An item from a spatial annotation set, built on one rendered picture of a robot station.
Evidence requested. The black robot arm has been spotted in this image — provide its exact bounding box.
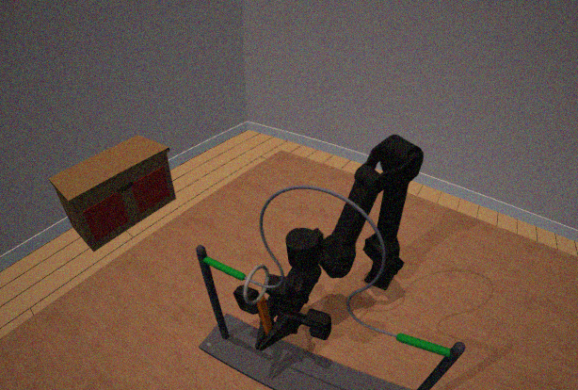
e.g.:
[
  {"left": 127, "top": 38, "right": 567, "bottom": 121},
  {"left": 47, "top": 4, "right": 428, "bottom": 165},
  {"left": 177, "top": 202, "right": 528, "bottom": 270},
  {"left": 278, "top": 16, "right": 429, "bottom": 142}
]
[{"left": 265, "top": 135, "right": 424, "bottom": 308}]

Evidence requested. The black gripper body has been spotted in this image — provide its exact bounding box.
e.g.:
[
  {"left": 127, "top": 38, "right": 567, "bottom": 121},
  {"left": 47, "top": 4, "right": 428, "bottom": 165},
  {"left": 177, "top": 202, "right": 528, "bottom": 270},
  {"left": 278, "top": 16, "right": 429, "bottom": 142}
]
[{"left": 233, "top": 282, "right": 331, "bottom": 340}]

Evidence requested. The grey loop with orange handle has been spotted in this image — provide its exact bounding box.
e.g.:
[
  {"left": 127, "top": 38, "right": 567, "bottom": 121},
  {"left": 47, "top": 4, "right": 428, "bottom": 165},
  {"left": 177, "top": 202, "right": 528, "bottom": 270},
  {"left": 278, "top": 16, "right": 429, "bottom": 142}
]
[{"left": 243, "top": 264, "right": 272, "bottom": 335}]

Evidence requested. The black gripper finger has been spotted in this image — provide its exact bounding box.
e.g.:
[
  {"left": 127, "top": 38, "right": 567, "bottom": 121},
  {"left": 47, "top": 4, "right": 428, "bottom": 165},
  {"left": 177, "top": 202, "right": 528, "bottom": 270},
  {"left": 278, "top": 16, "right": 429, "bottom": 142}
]
[
  {"left": 259, "top": 312, "right": 297, "bottom": 350},
  {"left": 255, "top": 305, "right": 275, "bottom": 349}
]

